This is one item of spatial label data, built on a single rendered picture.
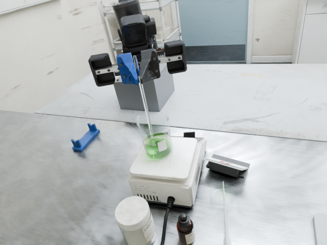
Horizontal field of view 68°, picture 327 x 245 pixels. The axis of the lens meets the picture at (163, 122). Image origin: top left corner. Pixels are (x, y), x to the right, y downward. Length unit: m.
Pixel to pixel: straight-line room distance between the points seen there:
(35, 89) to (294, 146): 1.85
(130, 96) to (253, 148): 0.43
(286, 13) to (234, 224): 3.03
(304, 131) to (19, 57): 1.84
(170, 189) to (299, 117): 0.44
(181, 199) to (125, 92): 0.46
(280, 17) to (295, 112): 2.63
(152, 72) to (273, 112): 0.43
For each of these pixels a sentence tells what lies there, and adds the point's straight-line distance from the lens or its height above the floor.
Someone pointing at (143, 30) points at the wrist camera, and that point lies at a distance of 0.49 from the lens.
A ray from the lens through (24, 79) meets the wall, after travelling 2.07.
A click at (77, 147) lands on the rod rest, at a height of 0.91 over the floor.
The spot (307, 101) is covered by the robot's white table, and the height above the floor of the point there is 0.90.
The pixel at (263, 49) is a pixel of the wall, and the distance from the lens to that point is 3.48.
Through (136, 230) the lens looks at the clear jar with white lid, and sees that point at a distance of 0.44.
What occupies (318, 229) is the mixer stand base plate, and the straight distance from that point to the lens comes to 0.52.
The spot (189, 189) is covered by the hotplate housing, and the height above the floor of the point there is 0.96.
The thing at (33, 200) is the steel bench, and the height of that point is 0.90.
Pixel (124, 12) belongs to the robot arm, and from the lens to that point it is 0.55.
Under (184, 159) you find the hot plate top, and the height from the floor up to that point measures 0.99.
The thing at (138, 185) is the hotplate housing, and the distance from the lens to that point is 0.51.
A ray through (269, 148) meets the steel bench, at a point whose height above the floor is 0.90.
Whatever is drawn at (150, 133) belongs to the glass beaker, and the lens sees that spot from 0.46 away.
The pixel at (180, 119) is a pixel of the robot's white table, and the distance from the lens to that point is 0.77.
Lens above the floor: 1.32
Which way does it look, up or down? 34 degrees down
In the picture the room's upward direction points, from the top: 11 degrees counter-clockwise
